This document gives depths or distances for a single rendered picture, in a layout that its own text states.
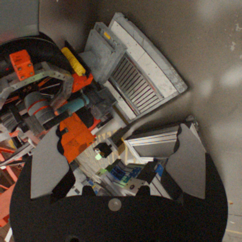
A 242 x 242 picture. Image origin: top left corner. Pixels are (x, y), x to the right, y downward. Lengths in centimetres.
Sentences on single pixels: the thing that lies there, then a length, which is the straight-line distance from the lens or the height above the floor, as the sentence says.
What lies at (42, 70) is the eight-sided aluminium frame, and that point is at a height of 77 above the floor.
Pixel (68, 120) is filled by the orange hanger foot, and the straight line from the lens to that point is 123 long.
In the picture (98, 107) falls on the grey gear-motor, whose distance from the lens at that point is 111.
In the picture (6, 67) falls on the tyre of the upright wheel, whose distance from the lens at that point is 63.
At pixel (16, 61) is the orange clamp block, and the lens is 55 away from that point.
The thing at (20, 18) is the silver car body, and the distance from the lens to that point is 54.
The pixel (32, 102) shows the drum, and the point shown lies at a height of 87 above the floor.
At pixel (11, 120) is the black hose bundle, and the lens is 60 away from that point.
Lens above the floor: 92
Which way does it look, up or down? 35 degrees down
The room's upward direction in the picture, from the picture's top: 130 degrees counter-clockwise
